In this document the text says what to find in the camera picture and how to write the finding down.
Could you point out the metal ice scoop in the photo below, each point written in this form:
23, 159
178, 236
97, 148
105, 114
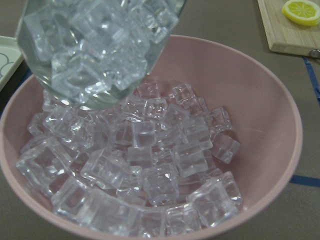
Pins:
92, 54

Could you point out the wooden cutting board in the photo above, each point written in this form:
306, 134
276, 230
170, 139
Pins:
285, 36

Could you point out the lemon slice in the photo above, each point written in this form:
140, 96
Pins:
302, 12

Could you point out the pile of clear ice cubes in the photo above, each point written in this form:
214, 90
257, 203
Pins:
146, 167

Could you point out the pink bowl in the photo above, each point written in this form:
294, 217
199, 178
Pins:
264, 116

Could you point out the cream bear tray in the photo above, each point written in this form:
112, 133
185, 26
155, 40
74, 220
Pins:
10, 59

